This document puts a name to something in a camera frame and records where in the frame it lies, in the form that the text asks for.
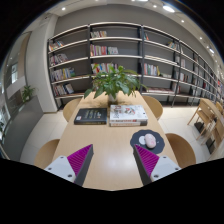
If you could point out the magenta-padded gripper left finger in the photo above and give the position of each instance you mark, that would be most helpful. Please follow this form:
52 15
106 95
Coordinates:
61 165

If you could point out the small leafy background plant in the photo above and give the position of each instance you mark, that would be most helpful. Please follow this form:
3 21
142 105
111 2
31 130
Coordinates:
28 93

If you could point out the white illustrated cover book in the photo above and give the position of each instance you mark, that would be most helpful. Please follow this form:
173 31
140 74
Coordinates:
128 112

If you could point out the white red-lettered spine book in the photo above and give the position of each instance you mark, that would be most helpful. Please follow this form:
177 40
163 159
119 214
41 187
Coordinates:
128 124

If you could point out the black hardcover book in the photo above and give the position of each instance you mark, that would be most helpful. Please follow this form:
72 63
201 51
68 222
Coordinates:
90 116

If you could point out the round ceiling lights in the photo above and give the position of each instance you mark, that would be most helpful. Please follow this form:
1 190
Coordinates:
168 8

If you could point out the rounded wooden shell chair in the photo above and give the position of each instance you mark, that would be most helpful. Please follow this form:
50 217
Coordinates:
71 108
46 153
154 106
181 150

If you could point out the green potted plant white pot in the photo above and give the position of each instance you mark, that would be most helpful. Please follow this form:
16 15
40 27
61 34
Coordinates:
115 81

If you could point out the pink computer mouse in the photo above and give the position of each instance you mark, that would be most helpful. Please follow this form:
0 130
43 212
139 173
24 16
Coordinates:
150 141

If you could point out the dark cartoon-eyed mouse pad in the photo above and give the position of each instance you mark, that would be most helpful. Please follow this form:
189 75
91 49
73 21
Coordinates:
160 145

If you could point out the wooden slat-frame chair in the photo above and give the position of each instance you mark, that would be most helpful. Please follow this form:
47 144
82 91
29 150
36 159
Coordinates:
206 116

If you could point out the grey bookshelf unit with books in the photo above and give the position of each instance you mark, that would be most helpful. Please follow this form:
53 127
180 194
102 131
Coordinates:
73 50

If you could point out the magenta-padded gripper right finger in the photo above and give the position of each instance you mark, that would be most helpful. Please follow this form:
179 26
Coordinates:
164 165

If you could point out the grey low counter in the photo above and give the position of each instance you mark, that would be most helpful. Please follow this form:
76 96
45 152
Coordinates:
21 126

